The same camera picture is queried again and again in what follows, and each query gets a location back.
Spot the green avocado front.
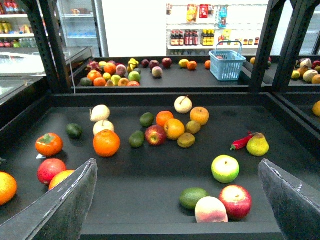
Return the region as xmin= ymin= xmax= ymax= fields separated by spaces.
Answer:
xmin=179 ymin=187 xmax=210 ymax=210

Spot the kiwi lower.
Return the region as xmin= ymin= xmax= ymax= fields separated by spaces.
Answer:
xmin=177 ymin=132 xmax=196 ymax=148

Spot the dark red apple centre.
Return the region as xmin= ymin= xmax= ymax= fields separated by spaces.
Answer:
xmin=144 ymin=125 xmax=167 ymax=146

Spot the yellow orange apple back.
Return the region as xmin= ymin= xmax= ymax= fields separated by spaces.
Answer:
xmin=190 ymin=106 xmax=210 ymax=126

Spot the kiwi upper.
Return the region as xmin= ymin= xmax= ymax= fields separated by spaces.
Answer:
xmin=185 ymin=120 xmax=201 ymax=135

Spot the yellow orange apple front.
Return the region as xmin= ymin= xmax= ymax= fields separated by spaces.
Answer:
xmin=164 ymin=118 xmax=185 ymax=140

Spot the green lime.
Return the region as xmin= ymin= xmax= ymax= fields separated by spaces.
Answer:
xmin=139 ymin=112 xmax=154 ymax=128
xmin=128 ymin=130 xmax=145 ymax=149

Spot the pink white peach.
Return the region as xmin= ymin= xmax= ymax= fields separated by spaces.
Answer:
xmin=194 ymin=196 xmax=229 ymax=223

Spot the red chili pepper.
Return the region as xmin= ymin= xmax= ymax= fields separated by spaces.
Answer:
xmin=230 ymin=132 xmax=254 ymax=151

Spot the yellow orange apple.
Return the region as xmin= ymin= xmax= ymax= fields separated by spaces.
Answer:
xmin=190 ymin=106 xmax=210 ymax=126
xmin=164 ymin=118 xmax=185 ymax=140

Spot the green lime upper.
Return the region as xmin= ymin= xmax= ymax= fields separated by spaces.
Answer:
xmin=139 ymin=112 xmax=154 ymax=128

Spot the large orange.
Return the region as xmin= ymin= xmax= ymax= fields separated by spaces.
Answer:
xmin=93 ymin=129 xmax=121 ymax=158

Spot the orange yellow mango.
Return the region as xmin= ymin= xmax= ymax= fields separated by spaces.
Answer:
xmin=48 ymin=170 xmax=75 ymax=191

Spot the green lime lower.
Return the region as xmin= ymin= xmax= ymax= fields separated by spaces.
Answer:
xmin=128 ymin=130 xmax=145 ymax=149

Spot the white wall goods shelf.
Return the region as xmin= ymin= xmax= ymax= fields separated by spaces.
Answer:
xmin=166 ymin=0 xmax=268 ymax=56

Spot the orange persimmon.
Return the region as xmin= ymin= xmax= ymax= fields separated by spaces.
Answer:
xmin=35 ymin=133 xmax=64 ymax=157

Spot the white round pear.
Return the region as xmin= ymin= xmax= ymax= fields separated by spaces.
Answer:
xmin=174 ymin=95 xmax=193 ymax=114

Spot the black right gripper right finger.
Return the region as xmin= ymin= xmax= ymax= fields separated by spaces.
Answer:
xmin=258 ymin=158 xmax=320 ymax=240

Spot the red apple left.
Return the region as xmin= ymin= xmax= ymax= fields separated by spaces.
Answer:
xmin=37 ymin=158 xmax=67 ymax=185

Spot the kiwi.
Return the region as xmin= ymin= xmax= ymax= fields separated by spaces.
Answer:
xmin=177 ymin=132 xmax=196 ymax=148
xmin=185 ymin=120 xmax=201 ymax=135

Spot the yellow green pear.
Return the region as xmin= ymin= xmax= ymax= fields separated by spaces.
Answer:
xmin=246 ymin=132 xmax=270 ymax=157

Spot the orange fruit far left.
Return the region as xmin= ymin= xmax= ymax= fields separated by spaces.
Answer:
xmin=0 ymin=171 xmax=18 ymax=206

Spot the black fruit shelf tray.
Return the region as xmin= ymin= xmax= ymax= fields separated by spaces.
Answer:
xmin=0 ymin=93 xmax=320 ymax=240

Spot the white pear upper left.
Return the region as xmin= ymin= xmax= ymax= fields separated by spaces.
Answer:
xmin=90 ymin=104 xmax=111 ymax=122

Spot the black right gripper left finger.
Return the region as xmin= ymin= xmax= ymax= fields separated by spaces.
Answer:
xmin=0 ymin=158 xmax=98 ymax=240

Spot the green apple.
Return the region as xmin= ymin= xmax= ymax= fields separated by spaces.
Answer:
xmin=211 ymin=155 xmax=240 ymax=184

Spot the black shelf post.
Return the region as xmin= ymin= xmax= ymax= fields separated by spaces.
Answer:
xmin=249 ymin=0 xmax=286 ymax=93

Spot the red apple front right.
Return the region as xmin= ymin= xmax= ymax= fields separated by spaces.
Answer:
xmin=218 ymin=184 xmax=252 ymax=221

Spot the dark green avocado left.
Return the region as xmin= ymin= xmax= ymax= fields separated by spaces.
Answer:
xmin=65 ymin=123 xmax=83 ymax=139

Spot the small orange tangerine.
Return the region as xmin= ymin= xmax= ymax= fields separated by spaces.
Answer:
xmin=156 ymin=110 xmax=174 ymax=127

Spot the small blue shopping basket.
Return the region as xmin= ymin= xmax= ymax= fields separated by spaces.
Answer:
xmin=209 ymin=40 xmax=247 ymax=82

